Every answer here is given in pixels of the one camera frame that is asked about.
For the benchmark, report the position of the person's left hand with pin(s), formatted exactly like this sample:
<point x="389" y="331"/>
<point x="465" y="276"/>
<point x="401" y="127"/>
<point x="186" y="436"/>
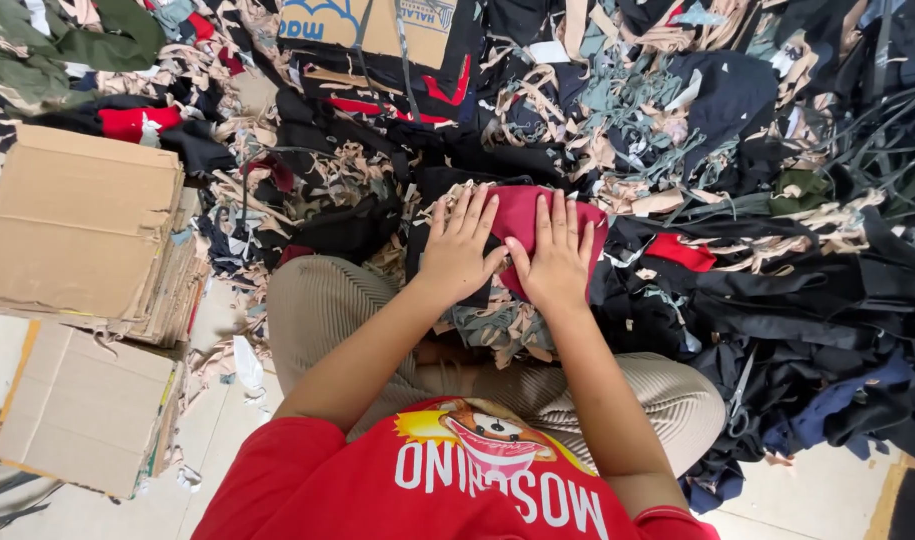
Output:
<point x="453" y="259"/>

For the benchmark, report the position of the person's right hand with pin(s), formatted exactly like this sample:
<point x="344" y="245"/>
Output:
<point x="555" y="274"/>

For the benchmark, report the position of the maroon fabric piece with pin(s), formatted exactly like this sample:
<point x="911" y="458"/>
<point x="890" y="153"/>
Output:
<point x="525" y="214"/>

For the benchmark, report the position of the bright red fabric scrap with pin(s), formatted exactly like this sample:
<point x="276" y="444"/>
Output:
<point x="679" y="251"/>

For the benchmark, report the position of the heap of fabric scraps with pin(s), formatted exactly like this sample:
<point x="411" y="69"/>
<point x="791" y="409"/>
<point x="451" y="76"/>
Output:
<point x="652" y="187"/>

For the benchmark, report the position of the beige ribbed trousers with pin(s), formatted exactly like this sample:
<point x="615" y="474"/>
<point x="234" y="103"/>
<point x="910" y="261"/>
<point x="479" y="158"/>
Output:
<point x="330" y="315"/>

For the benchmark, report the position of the grey metal scissors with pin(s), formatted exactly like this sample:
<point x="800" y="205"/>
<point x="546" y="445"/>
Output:
<point x="739" y="401"/>

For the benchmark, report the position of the red printed t-shirt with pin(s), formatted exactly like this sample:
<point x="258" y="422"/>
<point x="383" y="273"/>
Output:
<point x="442" y="487"/>

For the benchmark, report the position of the white plastic scrap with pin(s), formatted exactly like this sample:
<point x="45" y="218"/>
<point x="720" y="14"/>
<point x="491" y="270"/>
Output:
<point x="247" y="367"/>

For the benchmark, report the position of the cardboard box with blue print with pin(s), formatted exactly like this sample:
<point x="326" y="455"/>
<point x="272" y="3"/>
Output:
<point x="367" y="26"/>

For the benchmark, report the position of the red cloth with grey band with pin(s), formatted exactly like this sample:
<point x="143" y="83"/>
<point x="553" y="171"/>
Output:
<point x="138" y="121"/>

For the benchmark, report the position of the thick stack of flattened cardboard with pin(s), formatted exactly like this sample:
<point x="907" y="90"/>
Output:
<point x="78" y="225"/>

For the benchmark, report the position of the thin stack of flattened cardboard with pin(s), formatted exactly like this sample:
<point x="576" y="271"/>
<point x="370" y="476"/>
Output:
<point x="82" y="409"/>

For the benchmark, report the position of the olive green cloth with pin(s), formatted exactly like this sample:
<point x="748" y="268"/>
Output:
<point x="59" y="45"/>

